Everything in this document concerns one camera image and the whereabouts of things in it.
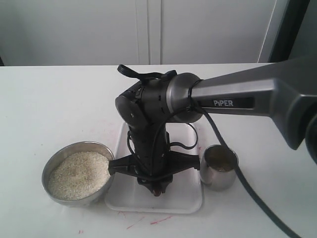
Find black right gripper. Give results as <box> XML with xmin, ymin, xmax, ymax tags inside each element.
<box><xmin>108</xmin><ymin>124</ymin><xmax>200</xmax><ymax>194</ymax></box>

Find brown wooden spoon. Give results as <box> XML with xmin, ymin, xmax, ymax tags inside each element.
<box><xmin>152</xmin><ymin>188</ymin><xmax>162</xmax><ymax>197</ymax></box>

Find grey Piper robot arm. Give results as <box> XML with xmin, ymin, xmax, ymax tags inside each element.
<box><xmin>108</xmin><ymin>56</ymin><xmax>317</xmax><ymax>196</ymax></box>

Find small steel cup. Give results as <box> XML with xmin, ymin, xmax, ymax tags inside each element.
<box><xmin>200</xmin><ymin>145</ymin><xmax>238</xmax><ymax>191</ymax></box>

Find steel bowl of rice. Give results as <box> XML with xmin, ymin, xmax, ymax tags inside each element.
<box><xmin>42</xmin><ymin>141</ymin><xmax>114</xmax><ymax>207</ymax></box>

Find white rectangular tray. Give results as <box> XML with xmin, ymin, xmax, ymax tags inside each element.
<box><xmin>105</xmin><ymin>122</ymin><xmax>203</xmax><ymax>214</ymax></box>

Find white cabinet doors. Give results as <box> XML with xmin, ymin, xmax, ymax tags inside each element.
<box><xmin>0</xmin><ymin>0</ymin><xmax>288</xmax><ymax>66</ymax></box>

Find dark door frame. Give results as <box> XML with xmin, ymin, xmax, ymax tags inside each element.
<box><xmin>268</xmin><ymin>0</ymin><xmax>310</xmax><ymax>62</ymax></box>

